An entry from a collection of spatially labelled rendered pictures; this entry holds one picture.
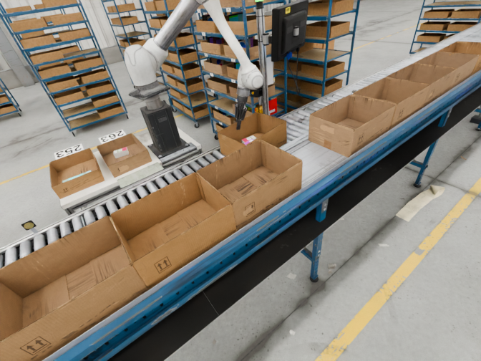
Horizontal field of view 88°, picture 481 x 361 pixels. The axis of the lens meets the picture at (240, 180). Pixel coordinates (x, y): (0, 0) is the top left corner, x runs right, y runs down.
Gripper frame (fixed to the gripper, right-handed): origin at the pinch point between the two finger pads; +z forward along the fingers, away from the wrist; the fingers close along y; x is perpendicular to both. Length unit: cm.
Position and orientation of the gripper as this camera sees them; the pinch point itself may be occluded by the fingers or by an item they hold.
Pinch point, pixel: (237, 124)
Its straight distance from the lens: 185.1
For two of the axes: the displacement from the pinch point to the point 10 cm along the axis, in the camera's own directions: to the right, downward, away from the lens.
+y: -5.9, -4.4, 6.7
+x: -7.9, 1.6, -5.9
